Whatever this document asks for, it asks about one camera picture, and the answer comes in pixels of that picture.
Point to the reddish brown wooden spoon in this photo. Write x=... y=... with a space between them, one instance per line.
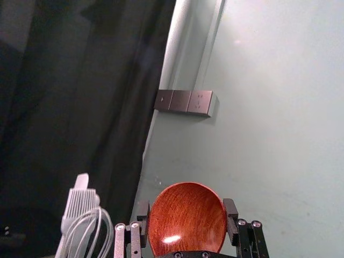
x=187 y=217

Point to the black curtain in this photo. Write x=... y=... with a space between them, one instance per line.
x=75 y=107

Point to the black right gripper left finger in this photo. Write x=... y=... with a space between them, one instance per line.
x=134 y=236

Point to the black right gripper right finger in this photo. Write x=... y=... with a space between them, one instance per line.
x=247 y=236

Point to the grey wall socket panel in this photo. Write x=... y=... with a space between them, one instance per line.
x=185 y=100

